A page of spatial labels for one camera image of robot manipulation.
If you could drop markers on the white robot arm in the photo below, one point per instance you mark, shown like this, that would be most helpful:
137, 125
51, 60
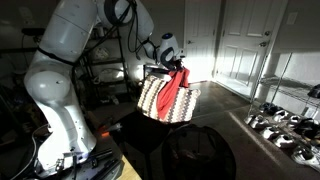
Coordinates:
49, 77

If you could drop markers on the white sneaker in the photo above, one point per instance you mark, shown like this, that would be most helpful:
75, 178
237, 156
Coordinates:
284, 141
302, 156
269, 132
256, 121

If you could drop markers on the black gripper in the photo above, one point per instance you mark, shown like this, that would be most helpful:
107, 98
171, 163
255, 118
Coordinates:
177, 64

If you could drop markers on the striped zigzag pillow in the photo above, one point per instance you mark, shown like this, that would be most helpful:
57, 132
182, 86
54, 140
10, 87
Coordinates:
180, 111

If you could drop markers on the metal wire shelf rack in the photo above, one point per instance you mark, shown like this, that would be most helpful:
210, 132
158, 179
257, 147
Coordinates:
287, 78

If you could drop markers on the red shirt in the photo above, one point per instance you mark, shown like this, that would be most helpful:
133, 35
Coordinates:
166, 95

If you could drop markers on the black mesh laundry basket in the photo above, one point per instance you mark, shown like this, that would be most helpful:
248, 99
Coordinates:
197, 153

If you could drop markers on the white panel door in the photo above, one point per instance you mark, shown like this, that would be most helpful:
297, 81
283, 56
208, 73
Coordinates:
248, 28

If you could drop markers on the black shoe on floor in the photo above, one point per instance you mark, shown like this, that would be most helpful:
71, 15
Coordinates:
268, 108

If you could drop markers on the black storage shelf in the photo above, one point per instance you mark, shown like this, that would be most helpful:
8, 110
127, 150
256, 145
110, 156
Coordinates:
105, 66

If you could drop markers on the white closet door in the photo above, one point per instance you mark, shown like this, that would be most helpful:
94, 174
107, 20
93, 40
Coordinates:
201, 19

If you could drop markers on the black chair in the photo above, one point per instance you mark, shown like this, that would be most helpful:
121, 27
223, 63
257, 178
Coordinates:
144, 134

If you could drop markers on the white light switch plate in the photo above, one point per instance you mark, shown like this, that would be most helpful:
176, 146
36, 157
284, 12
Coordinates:
292, 18

